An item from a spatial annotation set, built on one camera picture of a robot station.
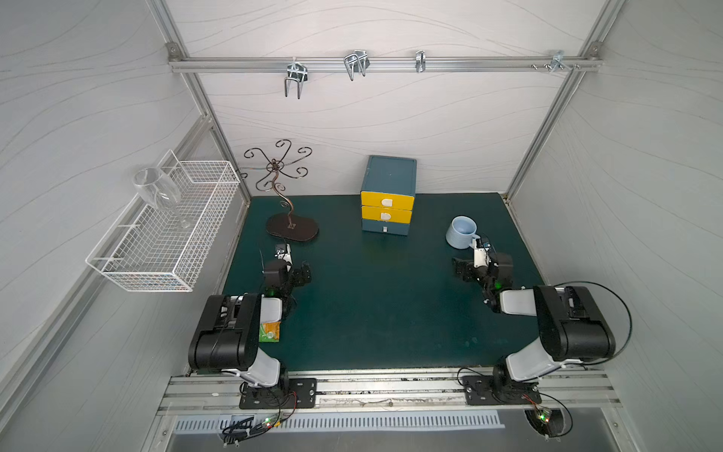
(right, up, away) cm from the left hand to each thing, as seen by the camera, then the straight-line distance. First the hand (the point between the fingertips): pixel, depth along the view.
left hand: (294, 263), depth 95 cm
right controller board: (+72, -38, -23) cm, 85 cm away
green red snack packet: (-4, -19, -13) cm, 23 cm away
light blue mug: (+59, +10, +5) cm, 60 cm away
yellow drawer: (+32, +17, +4) cm, 36 cm away
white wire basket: (-26, +7, -28) cm, 40 cm away
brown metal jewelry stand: (0, +11, +13) cm, 17 cm away
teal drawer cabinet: (+33, +31, +4) cm, 45 cm away
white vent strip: (+18, -37, -24) cm, 48 cm away
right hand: (+60, +2, +1) cm, 60 cm away
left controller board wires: (-4, -35, -28) cm, 45 cm away
